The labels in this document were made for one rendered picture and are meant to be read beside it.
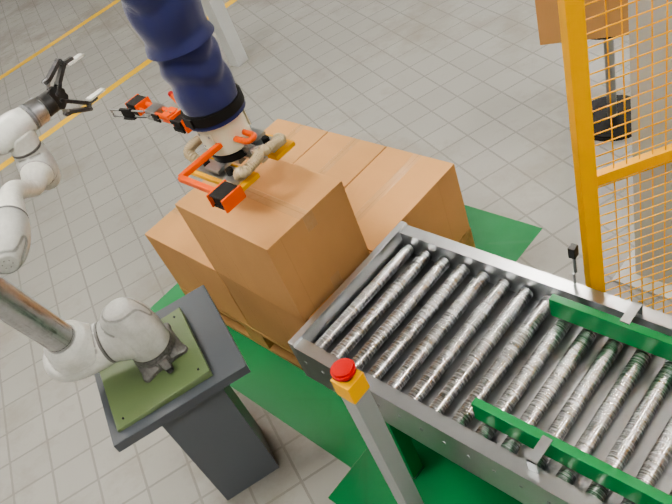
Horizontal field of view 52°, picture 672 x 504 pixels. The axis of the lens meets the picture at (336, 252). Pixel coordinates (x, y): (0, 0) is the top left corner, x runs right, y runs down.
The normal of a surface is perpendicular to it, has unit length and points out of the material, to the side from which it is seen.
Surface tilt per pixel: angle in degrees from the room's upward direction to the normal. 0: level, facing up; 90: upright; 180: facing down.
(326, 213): 90
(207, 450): 90
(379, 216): 0
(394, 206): 0
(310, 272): 90
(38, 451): 0
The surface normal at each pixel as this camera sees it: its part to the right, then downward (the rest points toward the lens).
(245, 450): 0.43, 0.51
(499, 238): -0.30, -0.69
